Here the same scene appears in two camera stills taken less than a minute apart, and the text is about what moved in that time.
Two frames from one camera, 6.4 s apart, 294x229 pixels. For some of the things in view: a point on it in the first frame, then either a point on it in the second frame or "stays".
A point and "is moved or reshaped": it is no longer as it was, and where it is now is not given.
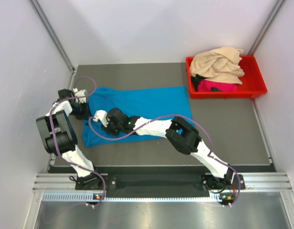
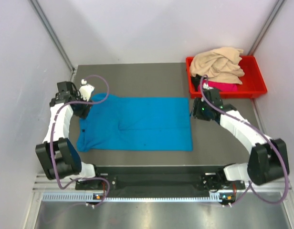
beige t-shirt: x=220 y=65 stays
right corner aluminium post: x=265 y=26 stays
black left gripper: x=87 y=113 stays
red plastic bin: x=252 y=84 stays
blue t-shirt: x=157 y=103 is moved or reshaped
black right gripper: x=108 y=130 to x=195 y=109
